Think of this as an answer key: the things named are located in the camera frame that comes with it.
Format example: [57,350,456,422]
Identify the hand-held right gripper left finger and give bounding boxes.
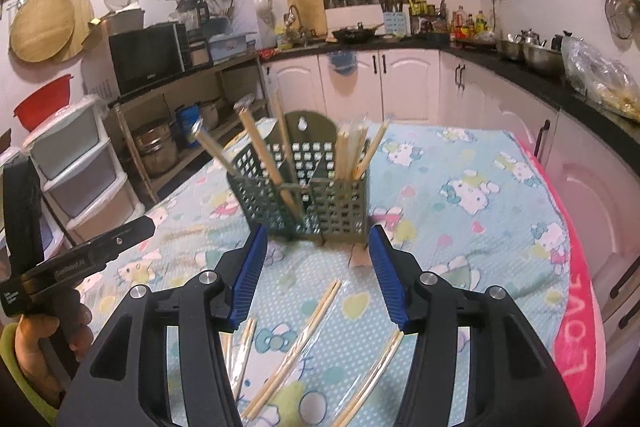
[55,224,269,427]

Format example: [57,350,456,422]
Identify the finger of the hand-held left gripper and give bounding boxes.
[87,216,156,264]

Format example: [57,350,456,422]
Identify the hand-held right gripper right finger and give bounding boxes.
[367,224,568,427]

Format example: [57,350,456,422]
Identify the pile of wooden chopsticks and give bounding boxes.
[220,278,405,427]

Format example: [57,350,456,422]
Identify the green perforated chopstick holder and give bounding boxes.
[226,109,372,248]

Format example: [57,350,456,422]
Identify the chopstick pair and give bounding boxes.
[191,121,240,178]
[349,119,369,182]
[234,97,307,222]
[271,91,301,188]
[355,119,392,180]
[336,127,351,182]

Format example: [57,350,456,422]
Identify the person's left hand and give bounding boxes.
[15,289,93,408]

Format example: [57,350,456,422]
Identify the cartoon cat printed blanket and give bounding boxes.
[80,119,573,427]

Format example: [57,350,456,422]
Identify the white plastic drawer unit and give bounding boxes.
[22,97,146,248]

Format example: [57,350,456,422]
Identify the large steel stock pot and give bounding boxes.
[131,119,178,180]

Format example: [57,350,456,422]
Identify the red plastic basin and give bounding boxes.
[12,74,76,132]

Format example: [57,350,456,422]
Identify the blue tin can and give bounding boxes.
[175,104,203,148]

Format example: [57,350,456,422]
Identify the black microwave oven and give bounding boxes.
[107,22,193,95]

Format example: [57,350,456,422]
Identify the round bamboo lid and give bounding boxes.
[9,0,77,62]

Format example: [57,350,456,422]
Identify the pink blanket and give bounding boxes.
[500,132,608,423]

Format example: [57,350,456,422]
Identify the round wooden board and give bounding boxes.
[60,0,96,58]

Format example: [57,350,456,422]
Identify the wooden shelf rack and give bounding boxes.
[107,52,271,208]

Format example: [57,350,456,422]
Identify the blue dish drainer box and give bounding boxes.
[207,32,256,62]

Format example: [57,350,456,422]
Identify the blue plastic bag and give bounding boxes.
[327,51,358,75]

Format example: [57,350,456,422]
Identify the white kitchen cabinets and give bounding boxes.
[260,47,640,358]

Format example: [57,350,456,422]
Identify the black blender jug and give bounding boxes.
[175,0,211,32]

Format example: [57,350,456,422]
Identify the black wok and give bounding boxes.
[331,22,386,44]

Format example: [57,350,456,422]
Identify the blue knife block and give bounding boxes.
[382,11,412,36]

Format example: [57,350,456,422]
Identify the kitchen faucet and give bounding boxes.
[285,4,306,42]

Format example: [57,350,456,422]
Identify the row of condiment bottles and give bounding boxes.
[410,0,501,40]

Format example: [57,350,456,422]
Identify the steel cooking pot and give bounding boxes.
[522,44,566,75]

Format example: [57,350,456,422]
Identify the wooden cutting board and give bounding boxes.
[286,0,328,38]

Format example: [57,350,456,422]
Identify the clear plastic bag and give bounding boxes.
[560,37,640,122]

